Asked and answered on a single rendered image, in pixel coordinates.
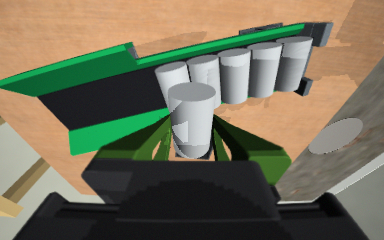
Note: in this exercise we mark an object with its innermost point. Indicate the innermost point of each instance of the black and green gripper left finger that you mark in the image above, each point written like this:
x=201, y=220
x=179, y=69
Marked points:
x=140, y=144

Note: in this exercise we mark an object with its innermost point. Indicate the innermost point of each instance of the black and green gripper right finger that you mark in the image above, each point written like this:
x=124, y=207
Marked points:
x=243, y=145

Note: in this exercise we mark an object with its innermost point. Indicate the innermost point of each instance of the dark grey open tray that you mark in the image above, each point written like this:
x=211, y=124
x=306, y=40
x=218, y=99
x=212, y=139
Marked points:
x=206, y=156

